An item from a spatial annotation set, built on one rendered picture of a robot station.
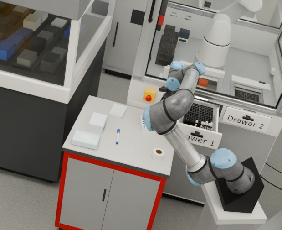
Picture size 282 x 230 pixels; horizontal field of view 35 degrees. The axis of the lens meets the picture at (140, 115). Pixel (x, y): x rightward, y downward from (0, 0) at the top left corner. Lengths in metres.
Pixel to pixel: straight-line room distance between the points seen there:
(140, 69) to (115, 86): 1.78
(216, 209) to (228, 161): 0.30
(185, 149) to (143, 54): 0.82
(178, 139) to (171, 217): 1.26
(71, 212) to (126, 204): 0.37
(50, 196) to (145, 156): 0.99
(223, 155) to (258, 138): 0.83
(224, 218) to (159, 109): 0.69
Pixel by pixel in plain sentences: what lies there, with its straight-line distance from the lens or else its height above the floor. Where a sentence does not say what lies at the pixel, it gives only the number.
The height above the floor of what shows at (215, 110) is 0.87.
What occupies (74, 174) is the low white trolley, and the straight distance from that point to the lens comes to 2.69.
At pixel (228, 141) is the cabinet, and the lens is 3.11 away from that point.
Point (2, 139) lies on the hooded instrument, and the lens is 3.28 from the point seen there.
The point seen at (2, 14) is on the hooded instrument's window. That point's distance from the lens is 2.73.
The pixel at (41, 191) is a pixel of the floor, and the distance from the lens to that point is 3.38.
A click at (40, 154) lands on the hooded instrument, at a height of 0.29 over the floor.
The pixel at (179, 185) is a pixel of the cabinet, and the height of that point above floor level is 0.18.
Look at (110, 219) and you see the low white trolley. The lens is 2.87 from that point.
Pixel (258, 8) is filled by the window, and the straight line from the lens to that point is 2.71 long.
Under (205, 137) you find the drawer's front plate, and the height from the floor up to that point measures 0.89.
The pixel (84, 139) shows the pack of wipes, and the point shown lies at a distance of 2.57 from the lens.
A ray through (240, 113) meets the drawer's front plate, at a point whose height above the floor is 0.91.
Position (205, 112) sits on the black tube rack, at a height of 0.90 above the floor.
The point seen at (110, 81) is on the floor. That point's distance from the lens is 4.73.
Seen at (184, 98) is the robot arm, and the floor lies 1.33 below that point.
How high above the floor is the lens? 2.40
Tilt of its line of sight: 34 degrees down
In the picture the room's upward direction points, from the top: 13 degrees clockwise
